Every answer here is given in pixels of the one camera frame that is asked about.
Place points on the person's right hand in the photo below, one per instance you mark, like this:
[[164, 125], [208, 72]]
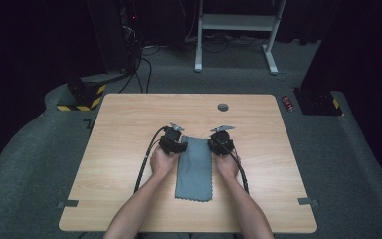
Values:
[[227, 166]]

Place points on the grey cloth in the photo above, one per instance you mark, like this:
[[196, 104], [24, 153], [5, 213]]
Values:
[[195, 169]]

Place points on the black equipment tower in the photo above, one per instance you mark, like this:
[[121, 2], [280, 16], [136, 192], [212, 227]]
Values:
[[116, 33]]

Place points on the red can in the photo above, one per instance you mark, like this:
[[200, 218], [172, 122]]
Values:
[[287, 103]]

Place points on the person's left hand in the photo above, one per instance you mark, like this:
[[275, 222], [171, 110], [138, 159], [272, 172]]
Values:
[[162, 164]]

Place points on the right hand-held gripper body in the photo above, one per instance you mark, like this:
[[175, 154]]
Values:
[[224, 142]]

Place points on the white metal stand frame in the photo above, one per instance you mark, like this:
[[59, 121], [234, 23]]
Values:
[[238, 22]]

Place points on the grey tape strip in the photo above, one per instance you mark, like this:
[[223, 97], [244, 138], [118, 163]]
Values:
[[68, 203], [307, 201]]

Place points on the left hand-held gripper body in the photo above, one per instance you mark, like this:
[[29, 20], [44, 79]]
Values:
[[170, 139]]

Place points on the black stand base yellow mark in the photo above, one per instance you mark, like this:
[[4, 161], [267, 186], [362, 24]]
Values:
[[318, 103]]

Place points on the black yellow striped stand base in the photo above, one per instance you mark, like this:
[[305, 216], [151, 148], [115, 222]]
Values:
[[86, 96]]

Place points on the grey round table grommet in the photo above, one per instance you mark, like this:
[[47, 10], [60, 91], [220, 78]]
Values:
[[223, 107]]

